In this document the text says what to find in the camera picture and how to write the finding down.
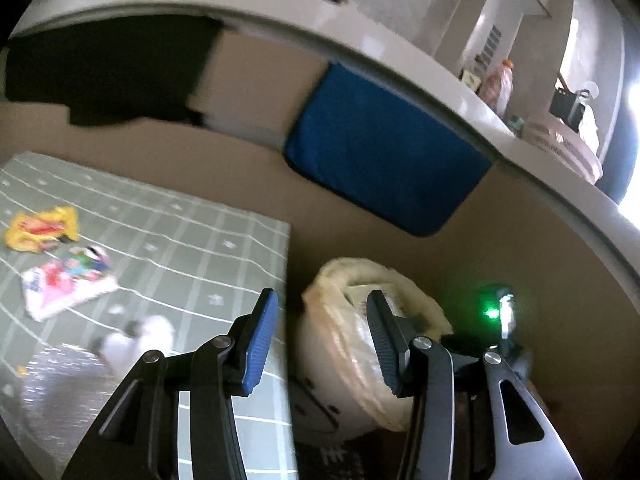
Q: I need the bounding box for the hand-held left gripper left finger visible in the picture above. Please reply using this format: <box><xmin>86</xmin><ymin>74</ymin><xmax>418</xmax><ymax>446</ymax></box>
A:
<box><xmin>60</xmin><ymin>288</ymin><xmax>279</xmax><ymax>480</ymax></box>

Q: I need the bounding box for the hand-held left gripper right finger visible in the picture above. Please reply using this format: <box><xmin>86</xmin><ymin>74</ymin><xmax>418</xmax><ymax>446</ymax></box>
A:
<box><xmin>366</xmin><ymin>289</ymin><xmax>583</xmax><ymax>480</ymax></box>

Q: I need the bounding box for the white trash bin with bag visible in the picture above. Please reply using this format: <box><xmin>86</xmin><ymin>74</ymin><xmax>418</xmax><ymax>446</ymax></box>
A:
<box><xmin>301</xmin><ymin>257</ymin><xmax>457</xmax><ymax>434</ymax></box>

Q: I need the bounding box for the brown cardboard sheet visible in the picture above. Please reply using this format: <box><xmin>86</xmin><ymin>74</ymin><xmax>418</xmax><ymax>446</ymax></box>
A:
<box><xmin>0</xmin><ymin>25</ymin><xmax>640</xmax><ymax>480</ymax></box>

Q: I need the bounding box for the dark printed mat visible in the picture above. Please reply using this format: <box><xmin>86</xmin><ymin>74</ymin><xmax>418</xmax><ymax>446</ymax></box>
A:
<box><xmin>295</xmin><ymin>437</ymin><xmax>416</xmax><ymax>480</ymax></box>

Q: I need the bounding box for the crumpled white tissue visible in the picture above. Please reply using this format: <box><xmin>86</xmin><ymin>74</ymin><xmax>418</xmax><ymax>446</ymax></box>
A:
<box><xmin>91</xmin><ymin>314</ymin><xmax>177</xmax><ymax>377</ymax></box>

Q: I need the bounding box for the green checked table mat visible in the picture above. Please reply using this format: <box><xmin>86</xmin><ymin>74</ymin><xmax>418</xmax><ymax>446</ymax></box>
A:
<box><xmin>0</xmin><ymin>151</ymin><xmax>292</xmax><ymax>480</ymax></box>

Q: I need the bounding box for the white plastic basket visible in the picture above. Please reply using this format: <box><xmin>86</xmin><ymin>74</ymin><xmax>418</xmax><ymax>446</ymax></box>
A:
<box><xmin>522</xmin><ymin>118</ymin><xmax>604</xmax><ymax>185</ymax></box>

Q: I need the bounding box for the blue cloth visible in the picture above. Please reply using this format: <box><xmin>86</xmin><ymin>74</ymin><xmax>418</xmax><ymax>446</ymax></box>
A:
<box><xmin>283</xmin><ymin>62</ymin><xmax>494</xmax><ymax>239</ymax></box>

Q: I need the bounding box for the pink printed wrapper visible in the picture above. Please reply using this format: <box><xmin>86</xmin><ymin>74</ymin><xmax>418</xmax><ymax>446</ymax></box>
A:
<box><xmin>22</xmin><ymin>245</ymin><xmax>120</xmax><ymax>322</ymax></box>

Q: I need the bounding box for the black container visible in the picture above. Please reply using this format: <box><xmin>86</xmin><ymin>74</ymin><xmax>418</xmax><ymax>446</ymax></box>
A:
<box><xmin>549</xmin><ymin>87</ymin><xmax>592</xmax><ymax>126</ymax></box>

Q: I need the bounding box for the orange capped plastic bottle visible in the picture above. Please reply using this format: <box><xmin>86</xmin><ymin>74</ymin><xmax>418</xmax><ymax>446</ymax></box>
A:
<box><xmin>477</xmin><ymin>58</ymin><xmax>516</xmax><ymax>117</ymax></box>

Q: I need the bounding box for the yellow snack wrapper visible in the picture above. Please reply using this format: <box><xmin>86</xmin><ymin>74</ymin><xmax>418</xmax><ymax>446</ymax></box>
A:
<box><xmin>4</xmin><ymin>206</ymin><xmax>81</xmax><ymax>254</ymax></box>

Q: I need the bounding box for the black cloth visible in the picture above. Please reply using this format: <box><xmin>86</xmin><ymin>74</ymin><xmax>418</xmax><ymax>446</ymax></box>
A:
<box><xmin>4</xmin><ymin>14</ymin><xmax>222</xmax><ymax>129</ymax></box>

